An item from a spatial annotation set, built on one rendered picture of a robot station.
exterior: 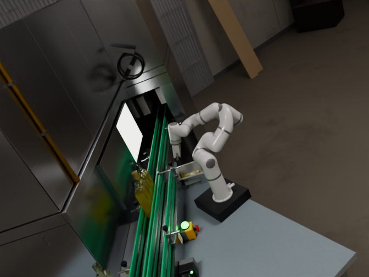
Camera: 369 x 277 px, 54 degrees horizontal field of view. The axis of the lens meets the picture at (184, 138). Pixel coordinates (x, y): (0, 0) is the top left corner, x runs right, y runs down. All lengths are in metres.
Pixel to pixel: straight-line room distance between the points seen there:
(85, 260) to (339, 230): 1.85
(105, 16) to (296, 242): 2.06
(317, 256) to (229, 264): 0.42
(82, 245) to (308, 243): 1.05
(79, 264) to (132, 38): 1.75
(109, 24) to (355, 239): 2.37
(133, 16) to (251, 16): 4.14
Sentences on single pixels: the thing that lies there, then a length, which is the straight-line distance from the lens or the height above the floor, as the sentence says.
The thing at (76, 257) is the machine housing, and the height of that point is 1.14.
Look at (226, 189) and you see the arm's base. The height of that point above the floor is 0.86.
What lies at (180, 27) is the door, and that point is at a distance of 5.85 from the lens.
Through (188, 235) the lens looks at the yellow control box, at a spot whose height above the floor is 0.79.
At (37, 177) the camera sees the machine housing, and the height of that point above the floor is 1.58.
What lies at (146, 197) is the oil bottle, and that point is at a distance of 2.11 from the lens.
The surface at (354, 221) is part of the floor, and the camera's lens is 2.99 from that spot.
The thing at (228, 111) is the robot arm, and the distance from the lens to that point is 2.02.
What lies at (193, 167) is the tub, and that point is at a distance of 2.59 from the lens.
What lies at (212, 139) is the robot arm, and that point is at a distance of 2.02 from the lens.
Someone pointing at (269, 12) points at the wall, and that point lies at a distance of 7.10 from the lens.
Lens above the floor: 2.14
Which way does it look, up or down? 26 degrees down
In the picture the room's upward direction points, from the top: 25 degrees counter-clockwise
